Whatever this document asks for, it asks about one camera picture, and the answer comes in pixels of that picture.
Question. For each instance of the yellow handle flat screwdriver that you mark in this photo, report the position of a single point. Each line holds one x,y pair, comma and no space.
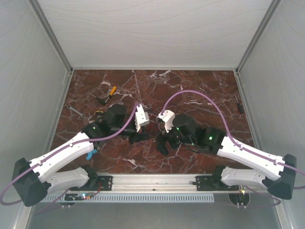
113,90

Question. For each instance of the blue plastic clamp tool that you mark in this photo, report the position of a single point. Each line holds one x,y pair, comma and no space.
91,153

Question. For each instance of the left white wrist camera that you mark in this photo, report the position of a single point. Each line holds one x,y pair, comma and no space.
141,117

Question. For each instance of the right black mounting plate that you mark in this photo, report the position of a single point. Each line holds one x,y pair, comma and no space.
209,183

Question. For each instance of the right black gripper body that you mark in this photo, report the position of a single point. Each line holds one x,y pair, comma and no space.
174,138

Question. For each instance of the black handle screwdriver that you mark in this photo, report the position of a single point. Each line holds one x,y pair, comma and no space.
100,100

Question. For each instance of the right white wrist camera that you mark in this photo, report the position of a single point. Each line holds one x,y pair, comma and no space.
167,117

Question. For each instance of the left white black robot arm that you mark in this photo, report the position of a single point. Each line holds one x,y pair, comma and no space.
35,179

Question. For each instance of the black mounting plate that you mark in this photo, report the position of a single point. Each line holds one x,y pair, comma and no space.
102,183
209,183

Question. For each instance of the black yellow phillips screwdriver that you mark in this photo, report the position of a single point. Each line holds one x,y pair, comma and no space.
100,113

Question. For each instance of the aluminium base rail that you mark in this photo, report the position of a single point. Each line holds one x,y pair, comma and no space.
154,182

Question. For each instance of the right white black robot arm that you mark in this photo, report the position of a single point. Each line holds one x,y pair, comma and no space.
276,174

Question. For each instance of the silver ratchet wrench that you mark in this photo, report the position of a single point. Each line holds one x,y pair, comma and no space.
76,111

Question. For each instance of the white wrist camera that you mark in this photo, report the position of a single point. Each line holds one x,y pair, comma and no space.
141,117
167,117

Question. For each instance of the black screwdriver at right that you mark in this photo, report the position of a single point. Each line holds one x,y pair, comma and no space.
239,106

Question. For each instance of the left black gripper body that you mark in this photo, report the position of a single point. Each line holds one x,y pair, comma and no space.
134,136

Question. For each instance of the grey slotted cable duct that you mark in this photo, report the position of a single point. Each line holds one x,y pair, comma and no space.
140,198

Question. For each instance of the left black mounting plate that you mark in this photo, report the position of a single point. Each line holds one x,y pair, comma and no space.
102,183

